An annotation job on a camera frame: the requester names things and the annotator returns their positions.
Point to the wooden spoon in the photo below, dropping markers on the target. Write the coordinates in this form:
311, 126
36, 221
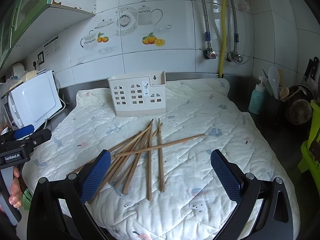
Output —
284, 92

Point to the white plastic rice paddle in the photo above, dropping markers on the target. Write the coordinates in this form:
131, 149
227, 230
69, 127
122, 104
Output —
274, 80

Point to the wooden chopstick diagonal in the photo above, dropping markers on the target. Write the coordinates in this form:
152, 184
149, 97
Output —
110, 150

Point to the black utensil crock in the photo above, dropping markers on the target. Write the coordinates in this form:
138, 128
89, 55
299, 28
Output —
274, 114

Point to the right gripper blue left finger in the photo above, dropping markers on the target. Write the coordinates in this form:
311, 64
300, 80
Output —
92, 175

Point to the black kitchen cleaver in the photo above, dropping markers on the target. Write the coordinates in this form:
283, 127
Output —
310, 72

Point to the teal soap pump bottle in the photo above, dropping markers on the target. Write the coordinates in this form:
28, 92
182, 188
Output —
257, 97

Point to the beige plastic utensil holder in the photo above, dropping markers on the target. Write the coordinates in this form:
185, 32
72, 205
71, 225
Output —
138, 94

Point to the long crossing wooden chopstick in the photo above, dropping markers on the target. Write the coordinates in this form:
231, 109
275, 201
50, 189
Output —
159, 146

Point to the green plastic rack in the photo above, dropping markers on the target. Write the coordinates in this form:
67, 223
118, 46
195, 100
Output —
310, 148

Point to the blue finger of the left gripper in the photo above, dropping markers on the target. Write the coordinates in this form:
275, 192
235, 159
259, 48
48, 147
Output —
22, 132
40, 137

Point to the red handled water valve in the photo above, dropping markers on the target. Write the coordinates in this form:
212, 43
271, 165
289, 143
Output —
209, 54

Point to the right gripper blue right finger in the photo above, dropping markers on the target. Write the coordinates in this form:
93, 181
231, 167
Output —
231, 183

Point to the green wall cabinet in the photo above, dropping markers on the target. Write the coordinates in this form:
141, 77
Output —
30, 23

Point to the person's left hand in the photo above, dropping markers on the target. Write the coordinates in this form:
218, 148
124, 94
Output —
15, 198

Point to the white quilted mat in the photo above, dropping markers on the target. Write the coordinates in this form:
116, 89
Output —
194, 204

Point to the vertical wooden chopstick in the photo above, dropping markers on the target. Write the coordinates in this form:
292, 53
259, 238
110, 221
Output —
160, 158
149, 183

